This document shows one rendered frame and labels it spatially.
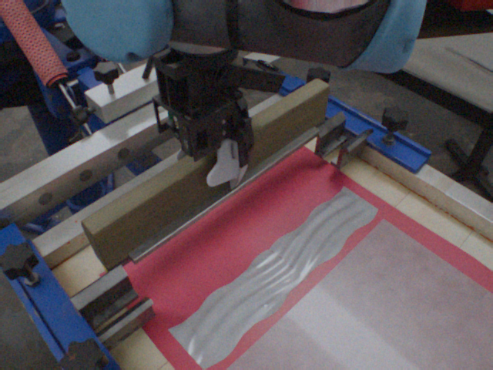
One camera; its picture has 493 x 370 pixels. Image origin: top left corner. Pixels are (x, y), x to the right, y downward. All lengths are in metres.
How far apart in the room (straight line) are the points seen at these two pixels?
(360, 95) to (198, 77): 2.25
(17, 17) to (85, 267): 0.49
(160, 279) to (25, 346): 1.20
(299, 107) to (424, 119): 2.02
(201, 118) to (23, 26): 0.51
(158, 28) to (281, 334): 0.40
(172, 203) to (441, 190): 0.41
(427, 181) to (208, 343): 0.42
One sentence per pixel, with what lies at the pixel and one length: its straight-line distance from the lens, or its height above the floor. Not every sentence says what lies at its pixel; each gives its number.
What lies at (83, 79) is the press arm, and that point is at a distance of 0.83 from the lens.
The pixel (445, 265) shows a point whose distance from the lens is 0.65.
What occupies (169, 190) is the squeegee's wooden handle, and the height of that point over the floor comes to 1.10.
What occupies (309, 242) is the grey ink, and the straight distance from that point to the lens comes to 0.61.
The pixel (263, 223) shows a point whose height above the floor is 0.96.
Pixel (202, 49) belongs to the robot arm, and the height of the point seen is 1.26.
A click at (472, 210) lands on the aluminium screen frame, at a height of 0.99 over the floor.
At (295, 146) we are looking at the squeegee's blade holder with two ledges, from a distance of 0.63.
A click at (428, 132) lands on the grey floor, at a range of 2.50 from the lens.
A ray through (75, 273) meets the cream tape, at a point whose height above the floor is 0.96.
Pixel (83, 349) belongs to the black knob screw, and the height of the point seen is 1.06.
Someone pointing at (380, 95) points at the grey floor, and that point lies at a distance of 2.69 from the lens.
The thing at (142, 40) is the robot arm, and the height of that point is 1.34.
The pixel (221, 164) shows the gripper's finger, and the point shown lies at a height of 1.11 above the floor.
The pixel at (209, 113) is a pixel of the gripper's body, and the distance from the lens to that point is 0.44.
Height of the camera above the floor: 1.46
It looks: 47 degrees down
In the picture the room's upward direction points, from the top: straight up
